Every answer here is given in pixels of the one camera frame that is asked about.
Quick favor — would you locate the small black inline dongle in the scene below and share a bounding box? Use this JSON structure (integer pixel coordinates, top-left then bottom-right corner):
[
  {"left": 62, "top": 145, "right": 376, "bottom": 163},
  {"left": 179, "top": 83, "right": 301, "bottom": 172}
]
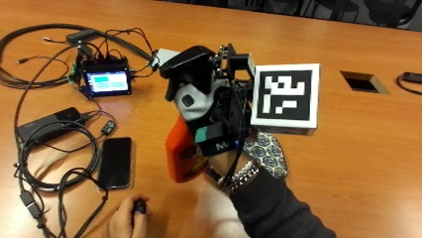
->
[{"left": 100, "top": 120, "right": 119, "bottom": 136}]

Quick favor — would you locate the black smartphone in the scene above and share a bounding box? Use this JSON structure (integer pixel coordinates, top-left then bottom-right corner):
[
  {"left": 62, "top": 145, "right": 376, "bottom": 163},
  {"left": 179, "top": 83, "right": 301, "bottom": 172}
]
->
[{"left": 96, "top": 136, "right": 135, "bottom": 191}]

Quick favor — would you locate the black strap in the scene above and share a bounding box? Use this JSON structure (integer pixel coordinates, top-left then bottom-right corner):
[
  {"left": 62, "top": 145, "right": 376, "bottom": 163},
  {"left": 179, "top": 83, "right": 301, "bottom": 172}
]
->
[{"left": 395, "top": 70, "right": 422, "bottom": 97}]

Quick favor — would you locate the bundle of thin black cables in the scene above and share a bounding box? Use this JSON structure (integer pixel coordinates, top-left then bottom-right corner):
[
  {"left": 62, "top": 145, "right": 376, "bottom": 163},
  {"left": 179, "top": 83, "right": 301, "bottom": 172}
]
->
[{"left": 13, "top": 108, "right": 111, "bottom": 238}]

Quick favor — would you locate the silver chain bracelet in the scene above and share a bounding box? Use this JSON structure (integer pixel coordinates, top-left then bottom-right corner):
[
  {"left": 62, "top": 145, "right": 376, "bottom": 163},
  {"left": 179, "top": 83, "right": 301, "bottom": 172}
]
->
[{"left": 216, "top": 160, "right": 261, "bottom": 193}]

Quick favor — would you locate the square table cable opening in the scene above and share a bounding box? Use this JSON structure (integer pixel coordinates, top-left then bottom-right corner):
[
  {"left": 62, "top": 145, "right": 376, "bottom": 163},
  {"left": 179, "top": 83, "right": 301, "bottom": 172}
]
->
[{"left": 340, "top": 69, "right": 392, "bottom": 95}]

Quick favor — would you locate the small black clicker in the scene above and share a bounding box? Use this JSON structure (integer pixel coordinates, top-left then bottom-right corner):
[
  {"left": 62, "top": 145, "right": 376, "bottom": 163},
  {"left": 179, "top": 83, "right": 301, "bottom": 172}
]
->
[{"left": 131, "top": 199, "right": 150, "bottom": 218}]

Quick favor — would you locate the small white box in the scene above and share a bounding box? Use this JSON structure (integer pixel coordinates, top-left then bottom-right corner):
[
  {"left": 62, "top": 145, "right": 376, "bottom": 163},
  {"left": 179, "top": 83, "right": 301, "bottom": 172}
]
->
[{"left": 151, "top": 48, "right": 183, "bottom": 72}]

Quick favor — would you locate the small black adapter box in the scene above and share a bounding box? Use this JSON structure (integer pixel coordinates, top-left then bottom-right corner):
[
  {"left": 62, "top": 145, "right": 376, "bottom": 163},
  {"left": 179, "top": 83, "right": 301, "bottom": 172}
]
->
[{"left": 66, "top": 28, "right": 99, "bottom": 45}]

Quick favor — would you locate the small device with lit screen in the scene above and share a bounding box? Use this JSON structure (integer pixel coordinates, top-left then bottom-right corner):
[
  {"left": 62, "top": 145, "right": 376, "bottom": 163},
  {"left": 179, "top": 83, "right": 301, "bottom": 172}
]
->
[{"left": 78, "top": 59, "right": 134, "bottom": 98}]

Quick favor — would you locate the patterned shirt cuff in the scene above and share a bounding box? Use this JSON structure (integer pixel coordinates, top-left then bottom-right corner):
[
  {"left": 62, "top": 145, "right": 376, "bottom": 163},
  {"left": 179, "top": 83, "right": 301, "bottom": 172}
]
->
[{"left": 243, "top": 131, "right": 291, "bottom": 179}]

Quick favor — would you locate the black office chair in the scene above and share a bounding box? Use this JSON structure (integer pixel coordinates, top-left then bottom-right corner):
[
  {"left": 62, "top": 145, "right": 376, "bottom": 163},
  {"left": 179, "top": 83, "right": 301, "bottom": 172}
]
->
[{"left": 363, "top": 0, "right": 422, "bottom": 30}]

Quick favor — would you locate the black power brick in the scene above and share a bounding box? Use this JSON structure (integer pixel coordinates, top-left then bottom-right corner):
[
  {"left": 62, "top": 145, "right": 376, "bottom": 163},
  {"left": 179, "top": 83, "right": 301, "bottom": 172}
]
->
[{"left": 16, "top": 106, "right": 86, "bottom": 144}]

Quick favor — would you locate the white cube of black markers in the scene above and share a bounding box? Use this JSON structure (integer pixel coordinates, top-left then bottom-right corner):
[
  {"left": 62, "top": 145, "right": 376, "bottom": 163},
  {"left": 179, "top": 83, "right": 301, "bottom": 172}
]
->
[{"left": 249, "top": 62, "right": 323, "bottom": 137}]

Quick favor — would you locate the black glove camera mount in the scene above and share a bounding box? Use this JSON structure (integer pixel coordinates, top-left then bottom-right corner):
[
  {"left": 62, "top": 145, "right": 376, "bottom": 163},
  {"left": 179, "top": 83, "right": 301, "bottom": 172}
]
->
[{"left": 214, "top": 43, "right": 257, "bottom": 88}]

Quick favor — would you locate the thick black cable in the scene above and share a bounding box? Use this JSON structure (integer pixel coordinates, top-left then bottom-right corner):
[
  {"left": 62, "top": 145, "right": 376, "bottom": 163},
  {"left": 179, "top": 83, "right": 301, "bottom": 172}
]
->
[{"left": 0, "top": 22, "right": 156, "bottom": 89}]

